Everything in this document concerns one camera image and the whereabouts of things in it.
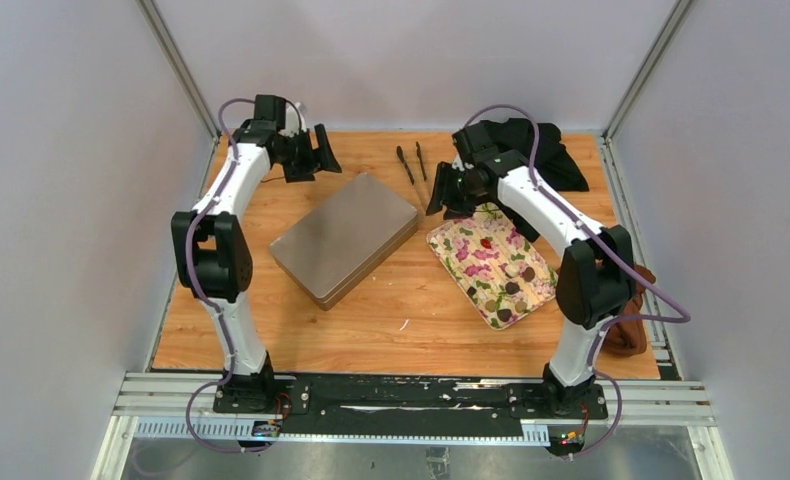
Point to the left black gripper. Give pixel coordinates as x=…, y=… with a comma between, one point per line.
x=314, y=160

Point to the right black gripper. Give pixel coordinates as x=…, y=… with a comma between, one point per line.
x=441, y=196

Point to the metallic box lid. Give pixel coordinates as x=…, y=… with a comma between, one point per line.
x=341, y=241

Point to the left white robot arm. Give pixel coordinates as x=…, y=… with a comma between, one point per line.
x=212, y=256

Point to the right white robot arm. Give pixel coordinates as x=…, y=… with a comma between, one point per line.
x=595, y=281

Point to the white chocolate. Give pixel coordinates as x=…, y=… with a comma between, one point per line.
x=512, y=270

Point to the floral rectangular tray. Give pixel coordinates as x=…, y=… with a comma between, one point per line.
x=480, y=273

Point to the black cloth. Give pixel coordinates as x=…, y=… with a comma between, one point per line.
x=552, y=162

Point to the brown cloth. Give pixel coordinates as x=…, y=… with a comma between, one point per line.
x=627, y=339

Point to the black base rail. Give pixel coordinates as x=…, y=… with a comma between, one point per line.
x=410, y=406

